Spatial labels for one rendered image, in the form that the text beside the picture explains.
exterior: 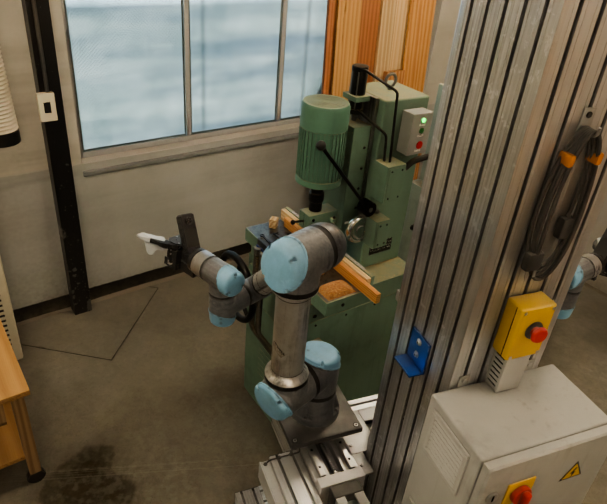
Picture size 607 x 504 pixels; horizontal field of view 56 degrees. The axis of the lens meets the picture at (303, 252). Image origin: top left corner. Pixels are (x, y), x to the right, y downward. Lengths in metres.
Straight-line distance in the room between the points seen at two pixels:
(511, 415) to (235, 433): 1.69
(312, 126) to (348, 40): 1.63
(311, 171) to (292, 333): 0.86
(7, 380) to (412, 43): 3.02
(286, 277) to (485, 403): 0.50
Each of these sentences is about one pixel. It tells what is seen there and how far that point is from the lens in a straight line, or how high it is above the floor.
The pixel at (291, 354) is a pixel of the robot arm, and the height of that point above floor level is 1.15.
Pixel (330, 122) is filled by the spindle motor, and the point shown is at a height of 1.46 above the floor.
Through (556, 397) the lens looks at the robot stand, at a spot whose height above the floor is 1.23.
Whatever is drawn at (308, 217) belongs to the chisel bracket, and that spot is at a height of 1.06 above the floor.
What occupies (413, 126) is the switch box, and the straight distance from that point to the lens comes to 2.17.
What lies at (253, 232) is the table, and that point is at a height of 0.90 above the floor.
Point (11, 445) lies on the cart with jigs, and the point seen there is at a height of 0.18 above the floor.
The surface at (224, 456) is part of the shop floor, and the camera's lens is 2.69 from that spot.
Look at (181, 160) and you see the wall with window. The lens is 3.38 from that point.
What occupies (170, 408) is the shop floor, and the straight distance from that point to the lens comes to 2.89.
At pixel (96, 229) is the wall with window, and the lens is 3.35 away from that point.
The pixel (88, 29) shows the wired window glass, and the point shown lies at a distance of 3.08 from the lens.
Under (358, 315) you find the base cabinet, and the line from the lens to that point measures 2.40.
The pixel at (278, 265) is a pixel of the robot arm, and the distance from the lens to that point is 1.27.
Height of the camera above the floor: 2.11
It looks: 32 degrees down
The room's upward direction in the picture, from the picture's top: 6 degrees clockwise
